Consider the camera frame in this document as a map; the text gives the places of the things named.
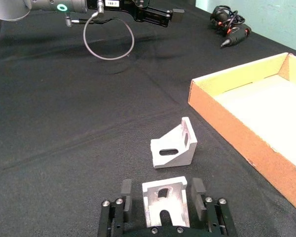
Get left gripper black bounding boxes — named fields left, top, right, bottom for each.
left=87, top=0, right=185, bottom=28

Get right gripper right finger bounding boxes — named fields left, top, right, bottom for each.
left=189, top=177, right=238, bottom=237

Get black corded tool orange parts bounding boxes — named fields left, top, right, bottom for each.
left=210, top=5, right=252, bottom=49

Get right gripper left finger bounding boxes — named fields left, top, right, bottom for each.
left=97, top=179, right=134, bottom=237

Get black table cloth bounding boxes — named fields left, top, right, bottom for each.
left=0, top=0, right=296, bottom=237

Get shallow brown cardboard tray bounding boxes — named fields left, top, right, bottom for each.
left=188, top=52, right=296, bottom=217

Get thin dark looped cable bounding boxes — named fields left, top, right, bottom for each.
left=65, top=0, right=135, bottom=61

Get plain pale wall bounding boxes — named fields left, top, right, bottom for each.
left=187, top=0, right=296, bottom=55

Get white metal corner bracket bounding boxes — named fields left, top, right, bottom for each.
left=142, top=176, right=191, bottom=229
left=150, top=117, right=198, bottom=169

